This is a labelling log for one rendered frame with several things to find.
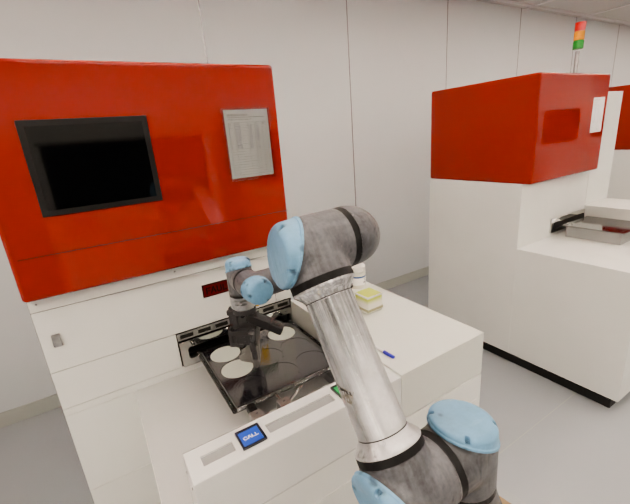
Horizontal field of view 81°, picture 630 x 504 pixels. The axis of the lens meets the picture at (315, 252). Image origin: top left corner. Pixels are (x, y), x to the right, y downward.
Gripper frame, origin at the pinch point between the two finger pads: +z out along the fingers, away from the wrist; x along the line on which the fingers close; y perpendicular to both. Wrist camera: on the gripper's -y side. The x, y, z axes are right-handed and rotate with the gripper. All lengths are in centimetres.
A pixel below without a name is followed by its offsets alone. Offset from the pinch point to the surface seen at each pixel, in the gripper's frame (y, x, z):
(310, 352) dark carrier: -16.1, -6.7, 1.3
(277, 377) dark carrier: -6.4, 5.8, 1.3
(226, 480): -0.4, 43.7, -1.9
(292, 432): -13.6, 34.7, -4.8
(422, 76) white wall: -126, -287, -114
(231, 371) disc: 8.7, 1.5, 1.2
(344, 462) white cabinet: -24.8, 28.0, 11.6
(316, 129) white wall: -22, -221, -73
